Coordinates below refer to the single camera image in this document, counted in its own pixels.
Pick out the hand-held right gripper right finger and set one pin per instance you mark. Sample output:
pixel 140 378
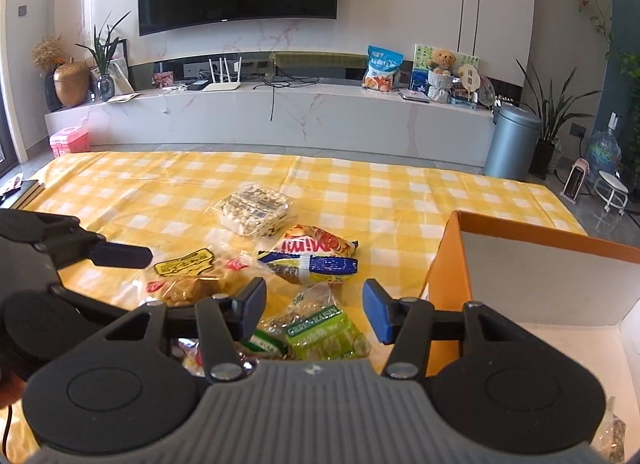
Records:
pixel 376 311

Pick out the white round stool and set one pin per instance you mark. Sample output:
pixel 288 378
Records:
pixel 611 181

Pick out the gold round vase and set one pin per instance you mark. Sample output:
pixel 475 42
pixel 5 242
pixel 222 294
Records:
pixel 72 84

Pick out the white marble TV console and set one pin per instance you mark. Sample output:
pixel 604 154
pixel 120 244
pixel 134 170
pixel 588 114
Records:
pixel 325 119

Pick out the white board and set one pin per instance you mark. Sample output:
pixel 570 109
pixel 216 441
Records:
pixel 120 69

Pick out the pink storage box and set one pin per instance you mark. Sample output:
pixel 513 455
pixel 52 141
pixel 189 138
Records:
pixel 70 140

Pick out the white router with antennas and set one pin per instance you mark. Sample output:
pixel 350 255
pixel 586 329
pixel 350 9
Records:
pixel 222 85

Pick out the clear bread packet yellow label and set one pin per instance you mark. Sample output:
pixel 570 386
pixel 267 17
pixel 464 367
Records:
pixel 200 286

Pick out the grey-blue trash can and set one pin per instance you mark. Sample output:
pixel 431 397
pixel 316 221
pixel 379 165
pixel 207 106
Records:
pixel 510 144

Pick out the teddy bear in white wrap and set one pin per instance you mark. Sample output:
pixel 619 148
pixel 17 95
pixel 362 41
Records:
pixel 442 76

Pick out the clear tray of nougat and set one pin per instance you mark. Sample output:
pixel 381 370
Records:
pixel 252 209

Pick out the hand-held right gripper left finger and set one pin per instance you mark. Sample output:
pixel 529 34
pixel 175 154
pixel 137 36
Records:
pixel 253 306

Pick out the round paper fan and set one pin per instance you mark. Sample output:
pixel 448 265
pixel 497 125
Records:
pixel 471 79

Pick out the green raisin packet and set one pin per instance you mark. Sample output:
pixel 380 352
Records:
pixel 325 339

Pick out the small pink heater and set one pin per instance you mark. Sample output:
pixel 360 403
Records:
pixel 575 181

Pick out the decorative plate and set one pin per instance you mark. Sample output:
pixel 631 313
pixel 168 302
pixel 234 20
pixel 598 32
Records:
pixel 487 93

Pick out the yellow checkered tablecloth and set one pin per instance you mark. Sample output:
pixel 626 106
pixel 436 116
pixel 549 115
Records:
pixel 350 194

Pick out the blue water jug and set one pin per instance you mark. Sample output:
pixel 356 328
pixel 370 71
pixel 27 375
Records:
pixel 604 154

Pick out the silver laptop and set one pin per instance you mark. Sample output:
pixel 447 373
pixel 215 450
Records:
pixel 414 96

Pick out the potted plant with long leaves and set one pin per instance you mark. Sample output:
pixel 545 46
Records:
pixel 547 144

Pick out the wall outlet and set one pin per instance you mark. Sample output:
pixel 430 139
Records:
pixel 578 129

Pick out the blue snack bag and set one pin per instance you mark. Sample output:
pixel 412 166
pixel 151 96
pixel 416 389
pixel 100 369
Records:
pixel 382 69

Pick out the green plant in glass vase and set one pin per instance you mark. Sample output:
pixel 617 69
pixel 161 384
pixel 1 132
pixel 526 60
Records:
pixel 104 79

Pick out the yellow chip bag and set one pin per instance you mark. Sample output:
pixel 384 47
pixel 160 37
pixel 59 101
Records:
pixel 310 254

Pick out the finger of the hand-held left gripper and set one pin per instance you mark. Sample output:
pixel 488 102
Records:
pixel 122 255
pixel 95 306

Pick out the orange cardboard box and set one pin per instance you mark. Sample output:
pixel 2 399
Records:
pixel 450 269

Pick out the stack of dark books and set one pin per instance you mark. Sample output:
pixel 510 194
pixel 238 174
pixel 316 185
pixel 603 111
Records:
pixel 27 194

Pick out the dark vase with dried flowers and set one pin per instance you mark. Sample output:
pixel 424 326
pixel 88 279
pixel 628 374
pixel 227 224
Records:
pixel 50 89

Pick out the pink photo card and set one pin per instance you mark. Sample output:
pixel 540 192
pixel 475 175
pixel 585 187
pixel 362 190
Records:
pixel 163 80

